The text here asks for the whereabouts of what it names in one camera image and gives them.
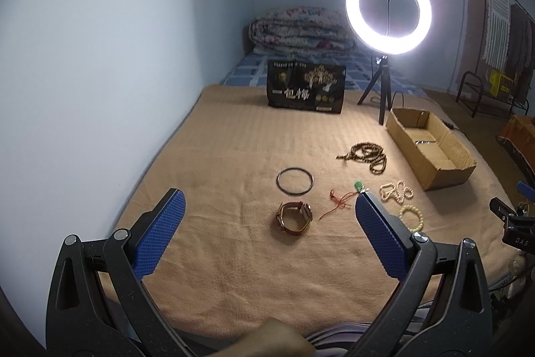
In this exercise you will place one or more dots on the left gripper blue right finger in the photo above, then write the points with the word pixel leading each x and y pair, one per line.
pixel 407 258

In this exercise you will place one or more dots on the white ring light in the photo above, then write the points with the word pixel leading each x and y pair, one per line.
pixel 392 28

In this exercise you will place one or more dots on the orange covered box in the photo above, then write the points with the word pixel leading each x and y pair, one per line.
pixel 520 130

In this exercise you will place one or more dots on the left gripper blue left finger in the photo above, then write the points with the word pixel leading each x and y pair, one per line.
pixel 131 254

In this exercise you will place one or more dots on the striped hanging towel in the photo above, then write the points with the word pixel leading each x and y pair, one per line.
pixel 496 34

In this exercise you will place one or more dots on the black snack bag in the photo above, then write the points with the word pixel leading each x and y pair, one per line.
pixel 297 85

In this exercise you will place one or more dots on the brown cardboard box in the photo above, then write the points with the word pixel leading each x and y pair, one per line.
pixel 437 158

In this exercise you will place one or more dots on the yellow box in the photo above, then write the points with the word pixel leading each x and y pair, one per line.
pixel 500 84

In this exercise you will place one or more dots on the dark hanging clothes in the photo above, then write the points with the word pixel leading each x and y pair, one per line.
pixel 521 43

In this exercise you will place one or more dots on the black clothes rack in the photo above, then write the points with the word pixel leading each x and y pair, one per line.
pixel 473 87

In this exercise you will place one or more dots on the operator hand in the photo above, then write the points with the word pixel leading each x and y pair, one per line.
pixel 272 338

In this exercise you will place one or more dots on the red cord jade pendant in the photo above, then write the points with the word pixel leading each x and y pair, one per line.
pixel 341 202

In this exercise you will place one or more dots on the folded floral quilt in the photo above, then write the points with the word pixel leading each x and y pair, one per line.
pixel 302 30

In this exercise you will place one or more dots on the brown leather wristwatch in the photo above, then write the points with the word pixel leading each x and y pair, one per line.
pixel 294 218

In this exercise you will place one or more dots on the tan bed blanket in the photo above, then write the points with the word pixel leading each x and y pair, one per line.
pixel 229 266

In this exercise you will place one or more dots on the dark metal bangle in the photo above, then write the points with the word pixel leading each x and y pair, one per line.
pixel 295 181

